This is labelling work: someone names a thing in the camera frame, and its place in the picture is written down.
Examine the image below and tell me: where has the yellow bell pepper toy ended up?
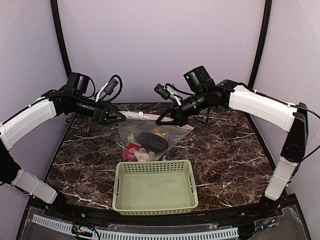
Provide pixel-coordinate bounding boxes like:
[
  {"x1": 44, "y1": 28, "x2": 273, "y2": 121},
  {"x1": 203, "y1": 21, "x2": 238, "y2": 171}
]
[{"x1": 152, "y1": 129, "x2": 166, "y2": 138}]

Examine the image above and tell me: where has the purple eggplant toy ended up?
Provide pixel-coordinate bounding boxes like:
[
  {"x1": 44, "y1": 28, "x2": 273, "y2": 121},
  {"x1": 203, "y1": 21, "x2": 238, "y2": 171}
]
[{"x1": 135, "y1": 132, "x2": 169, "y2": 154}]

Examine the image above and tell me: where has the clear zip top bag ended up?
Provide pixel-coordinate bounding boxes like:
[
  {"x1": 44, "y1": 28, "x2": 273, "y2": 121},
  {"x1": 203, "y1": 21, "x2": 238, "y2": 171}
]
[{"x1": 119, "y1": 111, "x2": 194, "y2": 162}]

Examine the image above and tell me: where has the white cauliflower toy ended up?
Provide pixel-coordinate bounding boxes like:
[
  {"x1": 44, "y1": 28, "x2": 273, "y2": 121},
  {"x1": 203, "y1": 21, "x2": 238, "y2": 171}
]
[{"x1": 133, "y1": 148, "x2": 156, "y2": 162}]

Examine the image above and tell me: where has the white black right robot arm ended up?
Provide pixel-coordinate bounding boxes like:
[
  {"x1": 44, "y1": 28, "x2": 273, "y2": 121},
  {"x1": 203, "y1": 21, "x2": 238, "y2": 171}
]
[{"x1": 154, "y1": 65, "x2": 319, "y2": 202}]

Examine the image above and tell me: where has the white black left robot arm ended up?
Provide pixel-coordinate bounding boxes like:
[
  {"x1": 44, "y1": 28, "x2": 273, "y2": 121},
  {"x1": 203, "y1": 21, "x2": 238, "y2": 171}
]
[{"x1": 0, "y1": 72, "x2": 126, "y2": 205}]

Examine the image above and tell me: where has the green plastic basket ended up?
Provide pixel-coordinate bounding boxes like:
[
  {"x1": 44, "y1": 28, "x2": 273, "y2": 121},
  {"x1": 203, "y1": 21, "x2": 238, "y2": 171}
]
[{"x1": 112, "y1": 159, "x2": 199, "y2": 216}]

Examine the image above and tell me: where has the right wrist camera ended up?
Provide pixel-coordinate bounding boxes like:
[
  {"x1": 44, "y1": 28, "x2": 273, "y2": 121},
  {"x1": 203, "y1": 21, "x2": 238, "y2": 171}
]
[{"x1": 153, "y1": 83, "x2": 183, "y2": 106}]

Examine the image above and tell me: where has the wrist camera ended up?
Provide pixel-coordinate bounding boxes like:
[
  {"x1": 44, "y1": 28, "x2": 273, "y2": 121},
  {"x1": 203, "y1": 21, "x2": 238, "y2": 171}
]
[
  {"x1": 94, "y1": 74, "x2": 123, "y2": 103},
  {"x1": 153, "y1": 83, "x2": 183, "y2": 106}
]

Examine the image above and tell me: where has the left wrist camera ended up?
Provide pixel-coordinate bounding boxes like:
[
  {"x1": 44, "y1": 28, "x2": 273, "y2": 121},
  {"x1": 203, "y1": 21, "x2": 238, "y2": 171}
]
[{"x1": 94, "y1": 74, "x2": 123, "y2": 103}]

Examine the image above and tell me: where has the black left frame post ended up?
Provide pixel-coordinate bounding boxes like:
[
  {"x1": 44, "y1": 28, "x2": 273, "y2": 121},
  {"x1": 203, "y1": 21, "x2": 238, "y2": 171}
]
[{"x1": 50, "y1": 0, "x2": 72, "y2": 77}]

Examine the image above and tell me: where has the black frame post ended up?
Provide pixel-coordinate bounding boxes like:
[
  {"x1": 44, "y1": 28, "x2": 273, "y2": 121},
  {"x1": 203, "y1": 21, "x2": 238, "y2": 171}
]
[
  {"x1": 50, "y1": 0, "x2": 72, "y2": 77},
  {"x1": 248, "y1": 0, "x2": 273, "y2": 89}
]

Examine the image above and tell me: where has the white cable duct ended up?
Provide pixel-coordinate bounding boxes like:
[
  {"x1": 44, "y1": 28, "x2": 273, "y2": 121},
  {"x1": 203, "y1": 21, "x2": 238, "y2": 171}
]
[{"x1": 32, "y1": 214, "x2": 239, "y2": 240}]

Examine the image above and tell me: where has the black front rail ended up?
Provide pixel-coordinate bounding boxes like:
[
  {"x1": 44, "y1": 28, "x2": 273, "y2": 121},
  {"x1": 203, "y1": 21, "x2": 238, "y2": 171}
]
[{"x1": 33, "y1": 194, "x2": 297, "y2": 234}]

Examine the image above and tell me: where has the black right frame post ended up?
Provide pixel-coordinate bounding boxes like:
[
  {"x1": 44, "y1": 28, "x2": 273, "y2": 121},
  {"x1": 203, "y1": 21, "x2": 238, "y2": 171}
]
[{"x1": 248, "y1": 0, "x2": 273, "y2": 89}]

